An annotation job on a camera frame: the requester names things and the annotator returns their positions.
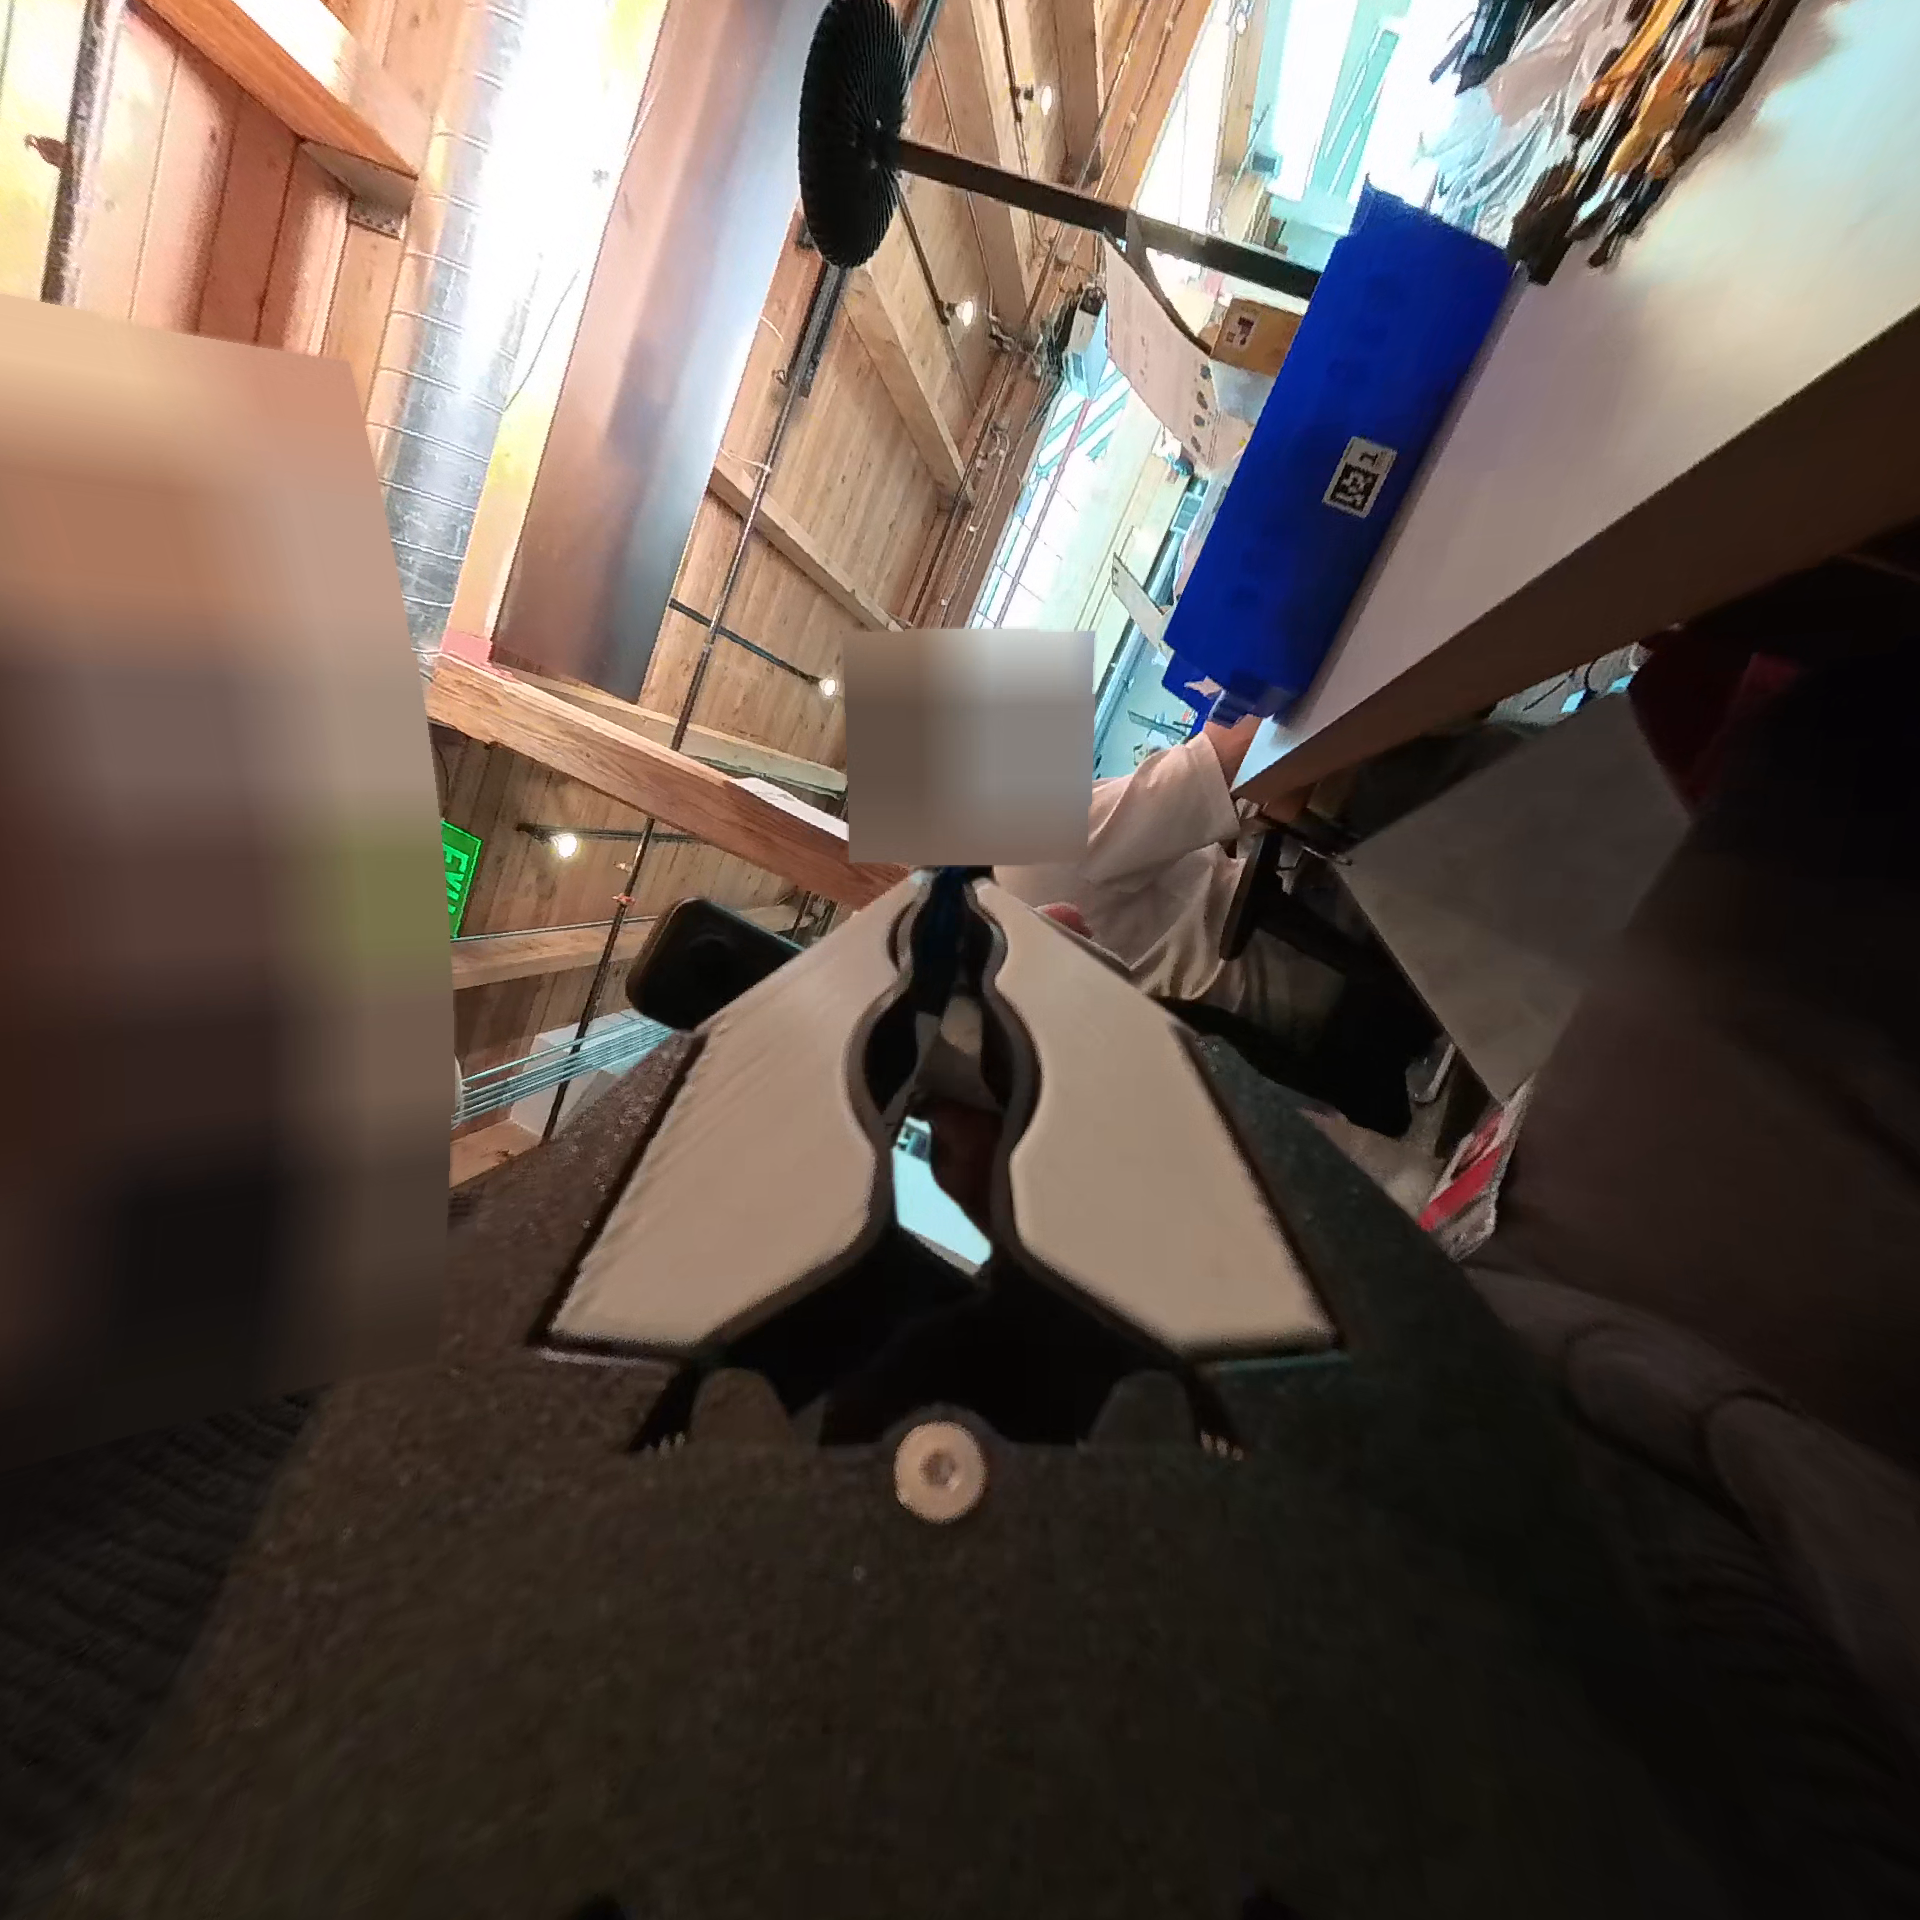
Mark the metal ventilation duct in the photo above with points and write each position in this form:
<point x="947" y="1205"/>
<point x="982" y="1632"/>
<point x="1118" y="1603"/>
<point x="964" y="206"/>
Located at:
<point x="451" y="375"/>

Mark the person's dark clothing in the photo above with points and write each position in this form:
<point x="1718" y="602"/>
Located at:
<point x="1724" y="1051"/>

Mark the blue storage box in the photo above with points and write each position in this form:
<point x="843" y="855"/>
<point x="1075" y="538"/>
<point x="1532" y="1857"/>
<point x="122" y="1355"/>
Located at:
<point x="1274" y="601"/>

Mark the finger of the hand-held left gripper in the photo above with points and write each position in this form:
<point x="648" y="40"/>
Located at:
<point x="953" y="1063"/>

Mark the red object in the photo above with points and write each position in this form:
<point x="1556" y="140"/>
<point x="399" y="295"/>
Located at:
<point x="1467" y="1179"/>

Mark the cardboard box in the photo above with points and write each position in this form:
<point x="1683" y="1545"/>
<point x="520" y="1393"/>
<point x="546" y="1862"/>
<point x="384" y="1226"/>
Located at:
<point x="1252" y="333"/>

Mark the yellow toy crane model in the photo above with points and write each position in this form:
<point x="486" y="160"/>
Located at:
<point x="1650" y="121"/>

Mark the black office chair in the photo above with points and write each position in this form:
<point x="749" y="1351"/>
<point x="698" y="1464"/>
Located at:
<point x="1257" y="900"/>

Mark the clear plastic bag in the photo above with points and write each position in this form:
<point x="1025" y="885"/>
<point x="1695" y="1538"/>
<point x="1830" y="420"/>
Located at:
<point x="1501" y="91"/>

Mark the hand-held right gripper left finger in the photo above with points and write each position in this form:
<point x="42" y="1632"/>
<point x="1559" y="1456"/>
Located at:
<point x="720" y="1170"/>

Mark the green exit sign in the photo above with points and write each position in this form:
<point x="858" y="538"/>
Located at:
<point x="459" y="883"/>

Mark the black fan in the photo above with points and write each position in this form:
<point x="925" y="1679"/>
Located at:
<point x="848" y="134"/>

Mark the grey metal panel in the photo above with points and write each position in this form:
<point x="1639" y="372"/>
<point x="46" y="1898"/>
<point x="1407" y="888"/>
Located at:
<point x="1501" y="900"/>

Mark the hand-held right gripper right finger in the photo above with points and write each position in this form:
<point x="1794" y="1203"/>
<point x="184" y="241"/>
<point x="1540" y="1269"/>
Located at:
<point x="1154" y="1170"/>

